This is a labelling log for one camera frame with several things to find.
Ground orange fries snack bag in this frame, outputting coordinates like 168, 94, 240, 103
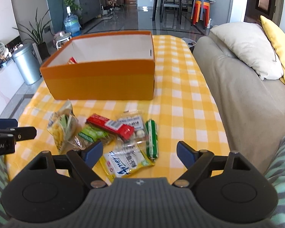
67, 57, 77, 64

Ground green seaweed snack packet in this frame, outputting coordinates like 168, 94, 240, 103
68, 123, 115, 150

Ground green chip snack bag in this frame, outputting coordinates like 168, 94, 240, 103
47, 100, 78, 154

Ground white green American packet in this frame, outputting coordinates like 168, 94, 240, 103
99, 146, 155, 183

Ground green wrapped sausage stick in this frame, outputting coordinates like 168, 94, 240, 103
145, 119, 159, 160

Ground red wrapped snack bar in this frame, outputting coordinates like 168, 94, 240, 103
86, 114, 135, 141

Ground yellow checkered tablecloth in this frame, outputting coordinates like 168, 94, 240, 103
6, 36, 230, 182

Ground clear white candy packet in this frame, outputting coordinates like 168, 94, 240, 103
117, 110, 148, 147

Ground silver pedal trash can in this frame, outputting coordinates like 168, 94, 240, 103
12, 43, 41, 85

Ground beige sofa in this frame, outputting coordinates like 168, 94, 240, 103
193, 33, 285, 173

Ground green striped clothing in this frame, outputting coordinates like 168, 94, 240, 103
0, 140, 285, 227

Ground orange cardboard box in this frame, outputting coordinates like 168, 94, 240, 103
40, 31, 155, 100

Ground potted green plant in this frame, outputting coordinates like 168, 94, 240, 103
13, 9, 51, 60

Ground blue water jug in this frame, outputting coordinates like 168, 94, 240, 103
64, 6, 81, 37

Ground white cushion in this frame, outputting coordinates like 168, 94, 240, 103
211, 22, 283, 80

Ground orange red stacked stools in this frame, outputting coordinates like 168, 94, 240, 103
191, 0, 211, 29

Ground yellow cushion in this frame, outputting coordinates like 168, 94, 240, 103
260, 15, 285, 84

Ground dark grey cabinet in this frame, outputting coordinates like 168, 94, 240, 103
75, 0, 101, 25

